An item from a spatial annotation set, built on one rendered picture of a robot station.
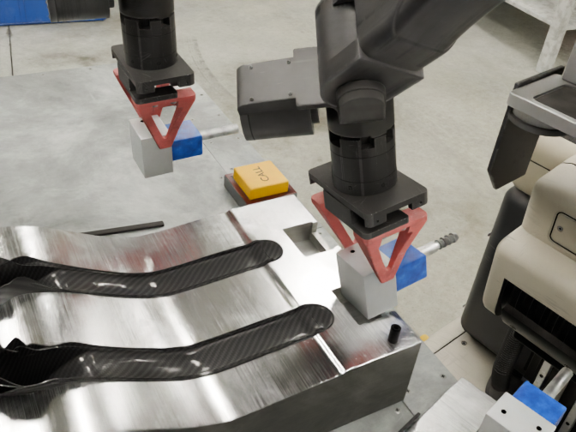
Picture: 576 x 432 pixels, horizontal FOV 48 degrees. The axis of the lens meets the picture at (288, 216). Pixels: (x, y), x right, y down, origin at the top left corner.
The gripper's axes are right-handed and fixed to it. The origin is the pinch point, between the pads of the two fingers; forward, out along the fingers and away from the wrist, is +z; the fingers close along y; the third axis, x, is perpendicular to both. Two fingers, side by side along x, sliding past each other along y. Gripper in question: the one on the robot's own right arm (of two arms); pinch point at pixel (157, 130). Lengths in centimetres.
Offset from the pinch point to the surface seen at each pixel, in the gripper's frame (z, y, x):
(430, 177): 100, -90, 132
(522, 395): 9.1, 43.7, 20.0
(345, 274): 3.4, 27.7, 9.8
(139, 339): 4.7, 26.2, -10.7
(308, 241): 9.3, 15.8, 12.5
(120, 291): 5.4, 19.0, -10.4
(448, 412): 10.2, 41.7, 13.2
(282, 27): 100, -247, 147
